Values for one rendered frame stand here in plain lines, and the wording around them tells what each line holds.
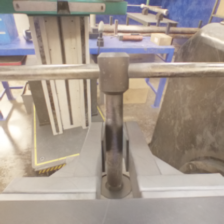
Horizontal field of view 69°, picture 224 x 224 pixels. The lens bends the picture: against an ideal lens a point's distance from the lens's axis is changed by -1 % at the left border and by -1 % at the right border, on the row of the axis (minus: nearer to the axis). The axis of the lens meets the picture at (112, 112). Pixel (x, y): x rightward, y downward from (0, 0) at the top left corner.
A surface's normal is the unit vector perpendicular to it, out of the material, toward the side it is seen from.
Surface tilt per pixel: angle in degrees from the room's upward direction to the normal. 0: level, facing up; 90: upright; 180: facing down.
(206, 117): 90
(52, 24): 90
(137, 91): 90
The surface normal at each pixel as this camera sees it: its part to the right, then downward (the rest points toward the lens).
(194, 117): -0.98, 0.08
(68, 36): 0.36, 0.58
